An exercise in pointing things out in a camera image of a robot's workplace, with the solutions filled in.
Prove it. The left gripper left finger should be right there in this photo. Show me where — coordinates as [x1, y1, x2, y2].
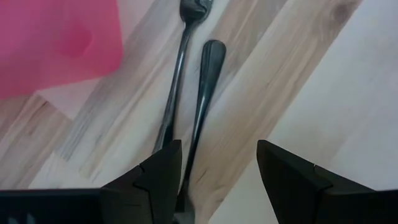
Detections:
[100, 139, 183, 224]

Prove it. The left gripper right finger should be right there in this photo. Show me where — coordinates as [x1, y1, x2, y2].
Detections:
[256, 139, 376, 224]

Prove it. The pink plastic bin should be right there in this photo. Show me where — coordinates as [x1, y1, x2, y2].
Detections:
[0, 0, 124, 101]

